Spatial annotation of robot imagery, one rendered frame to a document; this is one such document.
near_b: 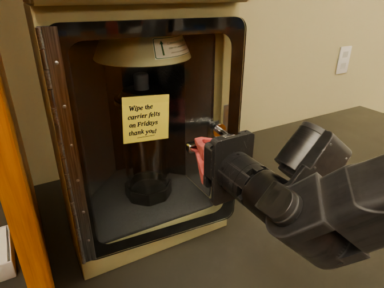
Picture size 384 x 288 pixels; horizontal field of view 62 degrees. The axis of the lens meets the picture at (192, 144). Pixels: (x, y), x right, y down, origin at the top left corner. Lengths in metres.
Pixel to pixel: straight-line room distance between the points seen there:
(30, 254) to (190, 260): 0.32
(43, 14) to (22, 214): 0.25
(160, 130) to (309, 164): 0.26
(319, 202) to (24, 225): 0.35
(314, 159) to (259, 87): 0.90
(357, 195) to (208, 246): 0.46
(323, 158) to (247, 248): 0.39
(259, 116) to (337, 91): 0.44
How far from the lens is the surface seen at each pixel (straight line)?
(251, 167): 0.41
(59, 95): 0.48
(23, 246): 0.48
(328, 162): 0.38
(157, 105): 0.51
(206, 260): 0.68
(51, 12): 0.48
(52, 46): 0.47
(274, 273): 0.68
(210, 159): 0.43
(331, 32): 1.46
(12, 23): 0.91
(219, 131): 0.57
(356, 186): 0.30
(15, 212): 0.45
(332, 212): 0.30
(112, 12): 0.49
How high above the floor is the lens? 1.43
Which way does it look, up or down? 25 degrees down
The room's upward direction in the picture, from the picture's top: straight up
